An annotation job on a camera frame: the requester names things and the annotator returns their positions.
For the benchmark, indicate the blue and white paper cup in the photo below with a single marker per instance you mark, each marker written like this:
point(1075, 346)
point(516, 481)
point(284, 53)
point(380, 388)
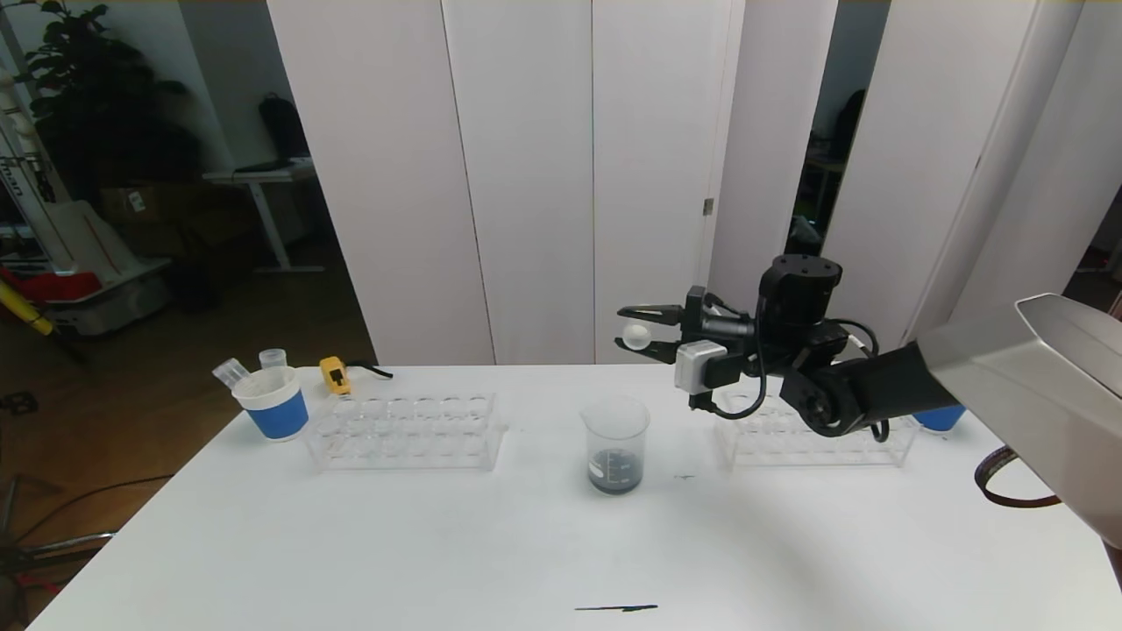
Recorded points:
point(279, 416)
point(942, 419)

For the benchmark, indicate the yellow tape measure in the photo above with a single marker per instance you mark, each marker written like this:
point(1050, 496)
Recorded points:
point(336, 374)

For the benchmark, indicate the white folding screen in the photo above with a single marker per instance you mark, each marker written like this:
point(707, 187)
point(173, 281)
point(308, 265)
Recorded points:
point(526, 175)
point(920, 175)

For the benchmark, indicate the test tube with pale yellow pigment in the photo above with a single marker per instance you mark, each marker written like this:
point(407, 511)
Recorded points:
point(636, 335)

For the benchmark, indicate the white standing desk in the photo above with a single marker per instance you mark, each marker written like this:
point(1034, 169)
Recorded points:
point(263, 178)

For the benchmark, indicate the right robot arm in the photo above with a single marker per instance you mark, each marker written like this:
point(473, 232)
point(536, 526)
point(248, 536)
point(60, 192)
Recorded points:
point(1008, 386)

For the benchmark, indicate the red box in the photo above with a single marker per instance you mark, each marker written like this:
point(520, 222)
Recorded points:
point(61, 287)

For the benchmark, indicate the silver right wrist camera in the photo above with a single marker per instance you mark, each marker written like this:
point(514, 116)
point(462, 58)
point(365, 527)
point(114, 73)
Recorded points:
point(699, 366)

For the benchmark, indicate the white platform with board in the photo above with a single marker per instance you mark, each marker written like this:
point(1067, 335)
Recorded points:
point(96, 261)

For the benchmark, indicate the cardboard box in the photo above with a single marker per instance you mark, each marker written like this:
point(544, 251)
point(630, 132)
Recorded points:
point(145, 207)

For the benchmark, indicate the test tube with red pigment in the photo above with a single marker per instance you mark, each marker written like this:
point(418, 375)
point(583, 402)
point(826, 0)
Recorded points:
point(231, 372)

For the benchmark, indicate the dark green potted plant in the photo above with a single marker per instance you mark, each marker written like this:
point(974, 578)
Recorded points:
point(105, 114)

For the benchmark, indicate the clear acrylic test tube rack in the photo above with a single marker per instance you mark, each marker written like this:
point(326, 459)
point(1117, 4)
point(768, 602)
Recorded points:
point(412, 443)
point(771, 443)

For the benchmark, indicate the black backpack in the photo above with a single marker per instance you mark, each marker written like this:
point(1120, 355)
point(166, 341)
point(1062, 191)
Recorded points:
point(282, 130)

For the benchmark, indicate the clear glass beaker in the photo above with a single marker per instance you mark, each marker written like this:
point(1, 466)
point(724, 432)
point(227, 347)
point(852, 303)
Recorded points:
point(614, 473)

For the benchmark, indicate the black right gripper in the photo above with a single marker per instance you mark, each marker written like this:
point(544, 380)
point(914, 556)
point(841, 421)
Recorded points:
point(694, 317)

